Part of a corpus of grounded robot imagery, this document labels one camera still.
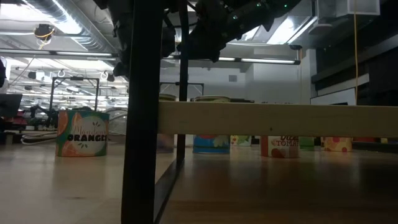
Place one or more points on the tall can blue label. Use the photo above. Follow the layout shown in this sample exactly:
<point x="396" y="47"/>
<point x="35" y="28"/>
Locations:
<point x="211" y="146"/>

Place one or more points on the tall can floral label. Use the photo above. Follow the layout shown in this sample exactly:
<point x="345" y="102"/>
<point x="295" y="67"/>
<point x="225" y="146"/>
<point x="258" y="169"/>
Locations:
<point x="240" y="140"/>

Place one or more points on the diced tomatoes can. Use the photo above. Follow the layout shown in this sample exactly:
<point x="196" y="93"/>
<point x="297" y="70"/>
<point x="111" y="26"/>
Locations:
<point x="280" y="147"/>

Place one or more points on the tall can green label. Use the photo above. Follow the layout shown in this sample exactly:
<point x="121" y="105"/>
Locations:
<point x="307" y="143"/>

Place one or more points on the mandarin oranges can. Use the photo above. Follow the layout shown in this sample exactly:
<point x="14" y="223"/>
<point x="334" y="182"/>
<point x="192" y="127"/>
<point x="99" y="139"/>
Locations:
<point x="82" y="133"/>

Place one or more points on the yellow and red label can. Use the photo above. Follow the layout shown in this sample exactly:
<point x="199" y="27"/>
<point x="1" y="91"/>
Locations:
<point x="337" y="144"/>

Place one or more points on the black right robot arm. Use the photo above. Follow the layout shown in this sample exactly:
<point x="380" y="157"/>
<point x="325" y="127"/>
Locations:
<point x="248" y="15"/>

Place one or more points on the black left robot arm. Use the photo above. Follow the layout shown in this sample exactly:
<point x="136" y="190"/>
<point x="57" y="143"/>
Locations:
<point x="119" y="37"/>

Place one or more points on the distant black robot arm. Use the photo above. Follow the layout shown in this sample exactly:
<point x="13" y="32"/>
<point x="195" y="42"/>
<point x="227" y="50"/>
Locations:
<point x="51" y="119"/>

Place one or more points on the long ceiling lamp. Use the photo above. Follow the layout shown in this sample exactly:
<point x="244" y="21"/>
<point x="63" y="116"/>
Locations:
<point x="77" y="53"/>
<point x="264" y="60"/>

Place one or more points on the black monitor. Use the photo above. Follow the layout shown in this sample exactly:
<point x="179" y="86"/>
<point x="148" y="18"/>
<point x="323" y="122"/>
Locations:
<point x="9" y="104"/>

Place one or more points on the black metal rig frame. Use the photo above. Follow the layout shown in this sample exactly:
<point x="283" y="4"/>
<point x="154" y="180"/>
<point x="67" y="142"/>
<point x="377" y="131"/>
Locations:
<point x="74" y="78"/>
<point x="196" y="83"/>

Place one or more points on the grey wall vent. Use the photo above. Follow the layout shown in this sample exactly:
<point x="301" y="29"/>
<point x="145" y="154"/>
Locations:
<point x="232" y="78"/>

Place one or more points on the black security camera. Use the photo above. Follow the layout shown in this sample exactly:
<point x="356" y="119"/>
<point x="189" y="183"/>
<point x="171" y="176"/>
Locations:
<point x="295" y="47"/>

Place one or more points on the silver ventilation duct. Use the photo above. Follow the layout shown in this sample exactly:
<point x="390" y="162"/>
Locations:
<point x="87" y="37"/>

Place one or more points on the white ceiling duct box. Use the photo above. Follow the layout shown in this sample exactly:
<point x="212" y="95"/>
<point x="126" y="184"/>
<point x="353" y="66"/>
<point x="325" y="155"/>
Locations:
<point x="342" y="7"/>

